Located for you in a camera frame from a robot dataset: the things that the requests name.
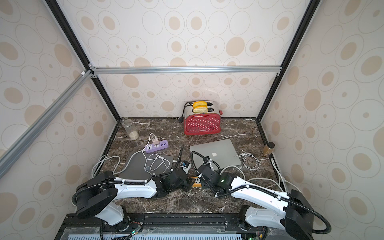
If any purple power strip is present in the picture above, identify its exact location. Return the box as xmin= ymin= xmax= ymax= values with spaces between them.
xmin=145 ymin=140 xmax=169 ymax=154

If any black toaster power cord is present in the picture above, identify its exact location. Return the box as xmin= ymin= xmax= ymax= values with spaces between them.
xmin=178 ymin=101 xmax=193 ymax=124

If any silver aluminium rail left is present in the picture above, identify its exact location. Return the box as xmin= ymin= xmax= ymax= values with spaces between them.
xmin=1 ymin=70 xmax=92 ymax=177

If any silver aluminium rail back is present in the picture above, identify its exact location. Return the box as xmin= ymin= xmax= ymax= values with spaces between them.
xmin=93 ymin=66 xmax=282 ymax=75

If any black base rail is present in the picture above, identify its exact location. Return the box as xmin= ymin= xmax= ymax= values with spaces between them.
xmin=55 ymin=214 xmax=291 ymax=240

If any red polka dot toaster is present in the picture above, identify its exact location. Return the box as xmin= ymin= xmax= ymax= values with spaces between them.
xmin=179 ymin=101 xmax=223 ymax=135

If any pink charger adapter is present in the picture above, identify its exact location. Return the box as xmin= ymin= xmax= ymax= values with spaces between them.
xmin=152 ymin=138 xmax=160 ymax=145

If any small amber bottle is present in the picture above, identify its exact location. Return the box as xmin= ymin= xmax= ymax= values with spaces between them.
xmin=263 ymin=142 xmax=276 ymax=156

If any silver aluminium rail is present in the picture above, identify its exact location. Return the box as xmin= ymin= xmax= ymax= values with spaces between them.
xmin=93 ymin=66 xmax=282 ymax=75
xmin=1 ymin=70 xmax=92 ymax=177

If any dark grey laptop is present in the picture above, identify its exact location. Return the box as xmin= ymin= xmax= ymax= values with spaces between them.
xmin=118 ymin=152 xmax=174 ymax=180

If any silver apple laptop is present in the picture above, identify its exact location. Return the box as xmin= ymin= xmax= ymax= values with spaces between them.
xmin=190 ymin=139 xmax=241 ymax=169

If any thin white charger cable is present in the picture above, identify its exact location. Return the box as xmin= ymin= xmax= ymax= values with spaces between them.
xmin=236 ymin=149 xmax=261 ymax=171

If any thick white power strip cord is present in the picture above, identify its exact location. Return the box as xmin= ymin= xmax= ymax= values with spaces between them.
xmin=220 ymin=157 xmax=302 ymax=194

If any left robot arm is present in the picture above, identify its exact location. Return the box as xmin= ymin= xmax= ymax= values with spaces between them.
xmin=72 ymin=169 xmax=195 ymax=226

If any orange power strip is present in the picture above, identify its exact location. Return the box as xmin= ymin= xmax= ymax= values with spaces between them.
xmin=192 ymin=177 xmax=202 ymax=188

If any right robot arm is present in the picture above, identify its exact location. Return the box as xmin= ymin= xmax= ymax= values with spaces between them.
xmin=196 ymin=165 xmax=332 ymax=240

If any pale bread slice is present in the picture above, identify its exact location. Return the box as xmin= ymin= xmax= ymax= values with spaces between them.
xmin=193 ymin=106 xmax=209 ymax=114

